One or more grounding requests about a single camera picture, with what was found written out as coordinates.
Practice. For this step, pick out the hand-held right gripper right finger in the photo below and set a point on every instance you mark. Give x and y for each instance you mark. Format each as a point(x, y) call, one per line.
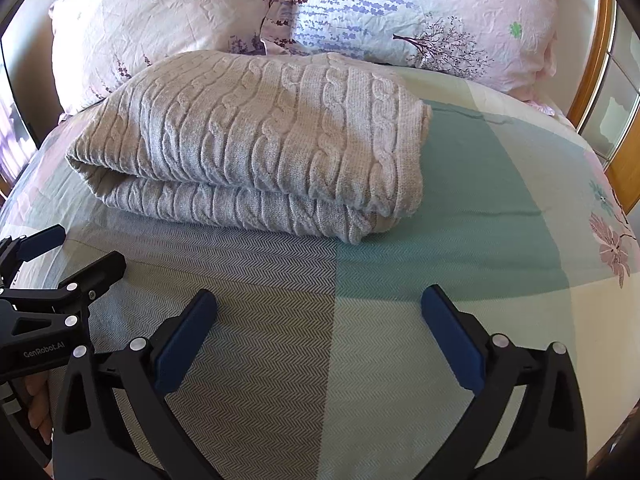
point(451, 345)

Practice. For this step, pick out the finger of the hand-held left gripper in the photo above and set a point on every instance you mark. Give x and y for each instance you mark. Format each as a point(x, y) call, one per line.
point(42, 242)
point(100, 272)

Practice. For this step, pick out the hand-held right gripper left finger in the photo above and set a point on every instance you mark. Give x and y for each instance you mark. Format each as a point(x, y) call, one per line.
point(184, 346)

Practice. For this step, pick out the person's left hand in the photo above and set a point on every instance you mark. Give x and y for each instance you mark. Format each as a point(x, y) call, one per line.
point(39, 400)

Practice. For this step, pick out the purple patterned curtain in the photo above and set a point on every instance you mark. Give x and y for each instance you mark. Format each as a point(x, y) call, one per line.
point(10, 135)

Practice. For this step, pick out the pastel patchwork bed sheet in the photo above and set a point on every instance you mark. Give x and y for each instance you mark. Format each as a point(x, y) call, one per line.
point(450, 210)

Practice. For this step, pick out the pink floral pillow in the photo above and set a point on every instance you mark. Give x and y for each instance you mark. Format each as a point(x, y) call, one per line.
point(175, 10)

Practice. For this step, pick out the wooden framed glass panel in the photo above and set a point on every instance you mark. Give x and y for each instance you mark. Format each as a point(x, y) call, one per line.
point(597, 60)

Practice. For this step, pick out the pink lavender-print pillow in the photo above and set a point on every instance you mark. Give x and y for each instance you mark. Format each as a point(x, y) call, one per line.
point(400, 5)

